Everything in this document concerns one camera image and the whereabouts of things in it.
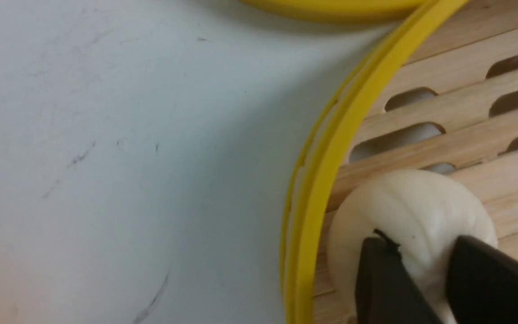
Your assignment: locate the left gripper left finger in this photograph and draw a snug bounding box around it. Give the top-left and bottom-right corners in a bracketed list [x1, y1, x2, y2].
[354, 229, 442, 324]

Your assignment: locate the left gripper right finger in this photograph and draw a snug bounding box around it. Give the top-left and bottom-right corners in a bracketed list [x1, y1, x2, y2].
[446, 235, 518, 324]

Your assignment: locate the white bun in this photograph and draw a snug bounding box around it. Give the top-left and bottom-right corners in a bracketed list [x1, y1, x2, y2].
[326, 169, 498, 324]

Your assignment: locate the bamboo steamer tray yellow rim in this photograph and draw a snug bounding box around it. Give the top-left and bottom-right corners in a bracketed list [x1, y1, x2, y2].
[280, 0, 518, 324]

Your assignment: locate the woven bamboo steamer lid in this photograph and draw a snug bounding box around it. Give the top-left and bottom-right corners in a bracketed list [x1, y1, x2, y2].
[242, 0, 425, 24]

